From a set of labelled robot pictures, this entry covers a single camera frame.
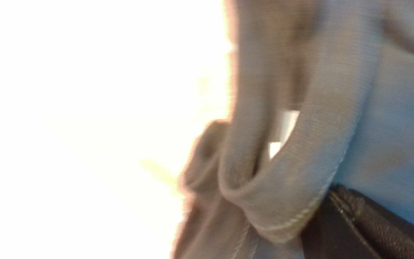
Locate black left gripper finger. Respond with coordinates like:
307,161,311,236
301,185,414,259

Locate gray long-sleeved shirt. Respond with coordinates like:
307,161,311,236
171,0,414,259

